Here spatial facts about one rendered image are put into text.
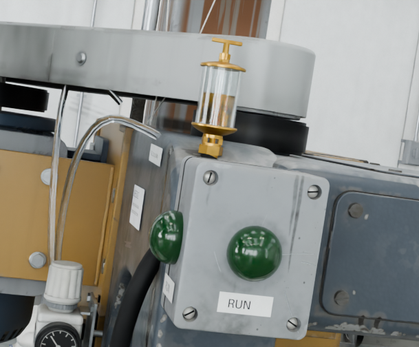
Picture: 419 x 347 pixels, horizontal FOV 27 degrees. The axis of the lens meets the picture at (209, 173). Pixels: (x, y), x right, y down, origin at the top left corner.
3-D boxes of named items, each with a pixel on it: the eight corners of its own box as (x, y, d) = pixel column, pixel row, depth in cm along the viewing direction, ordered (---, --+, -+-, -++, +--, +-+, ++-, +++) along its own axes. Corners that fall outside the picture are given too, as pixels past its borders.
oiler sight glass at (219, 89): (199, 122, 52) (207, 65, 52) (190, 121, 55) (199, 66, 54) (238, 128, 53) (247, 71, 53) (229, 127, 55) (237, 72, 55)
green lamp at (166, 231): (148, 266, 46) (157, 211, 46) (141, 256, 49) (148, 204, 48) (195, 271, 46) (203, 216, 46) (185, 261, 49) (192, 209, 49)
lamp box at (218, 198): (172, 328, 45) (197, 160, 45) (159, 308, 50) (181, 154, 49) (305, 341, 47) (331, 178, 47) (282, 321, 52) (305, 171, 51)
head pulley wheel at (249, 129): (202, 142, 61) (207, 107, 61) (179, 136, 70) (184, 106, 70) (320, 159, 63) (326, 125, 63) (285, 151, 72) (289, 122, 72)
